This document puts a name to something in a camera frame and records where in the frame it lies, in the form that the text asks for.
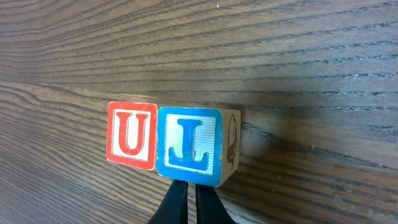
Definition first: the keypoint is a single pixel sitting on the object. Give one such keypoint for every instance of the red letter U block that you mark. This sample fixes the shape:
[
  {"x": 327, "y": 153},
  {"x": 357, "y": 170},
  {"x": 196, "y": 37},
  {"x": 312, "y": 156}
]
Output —
[{"x": 132, "y": 134}]

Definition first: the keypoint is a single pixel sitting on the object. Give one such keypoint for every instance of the blue letter wooden block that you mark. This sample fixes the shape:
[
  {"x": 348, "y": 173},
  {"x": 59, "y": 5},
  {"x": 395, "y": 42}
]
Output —
[{"x": 198, "y": 145}]

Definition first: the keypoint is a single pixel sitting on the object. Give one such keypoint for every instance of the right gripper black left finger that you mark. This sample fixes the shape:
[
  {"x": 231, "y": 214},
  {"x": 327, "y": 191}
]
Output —
[{"x": 173, "y": 209}]

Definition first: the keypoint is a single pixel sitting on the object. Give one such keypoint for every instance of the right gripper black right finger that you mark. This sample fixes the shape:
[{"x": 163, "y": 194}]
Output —
[{"x": 210, "y": 209}]

